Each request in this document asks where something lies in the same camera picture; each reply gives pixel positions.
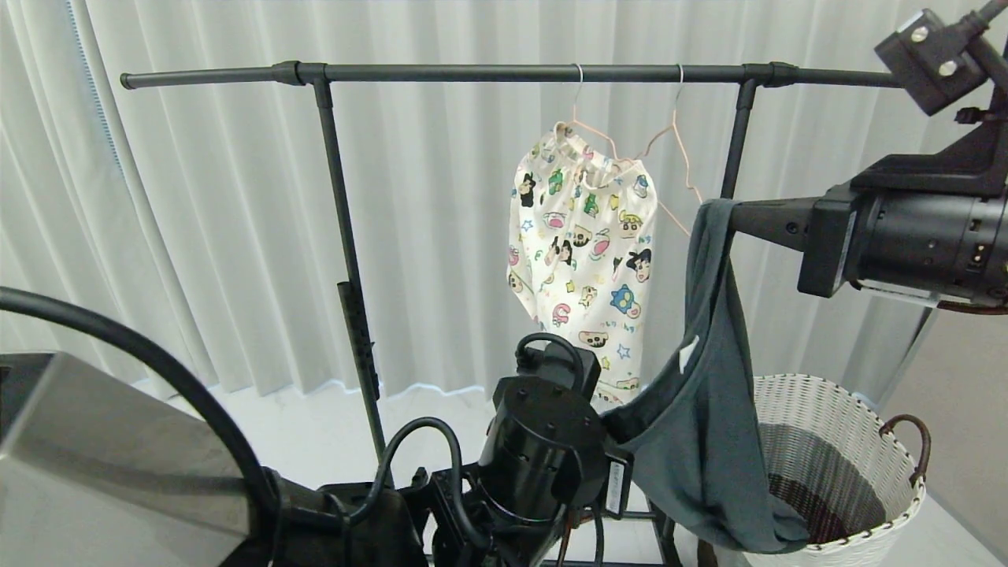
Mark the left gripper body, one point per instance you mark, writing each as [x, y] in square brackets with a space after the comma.
[614, 488]

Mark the white curtain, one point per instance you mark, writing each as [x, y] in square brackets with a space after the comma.
[197, 197]

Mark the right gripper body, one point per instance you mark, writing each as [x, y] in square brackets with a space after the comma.
[906, 244]

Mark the pink clothes hanger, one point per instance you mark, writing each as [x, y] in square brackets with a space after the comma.
[579, 72]
[679, 72]

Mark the black clothes rack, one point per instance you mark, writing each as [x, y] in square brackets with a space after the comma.
[472, 73]

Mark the dark grey garment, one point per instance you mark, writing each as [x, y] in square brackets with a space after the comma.
[709, 441]

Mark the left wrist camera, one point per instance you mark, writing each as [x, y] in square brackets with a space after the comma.
[567, 374]

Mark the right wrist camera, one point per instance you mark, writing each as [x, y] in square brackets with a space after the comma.
[929, 59]

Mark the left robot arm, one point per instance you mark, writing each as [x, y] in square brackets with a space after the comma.
[102, 449]

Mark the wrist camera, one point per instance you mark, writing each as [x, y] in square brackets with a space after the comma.
[929, 59]
[567, 374]

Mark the cream printed garment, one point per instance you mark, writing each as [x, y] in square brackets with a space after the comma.
[583, 268]

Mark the white laundry basket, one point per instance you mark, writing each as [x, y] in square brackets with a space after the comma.
[850, 409]

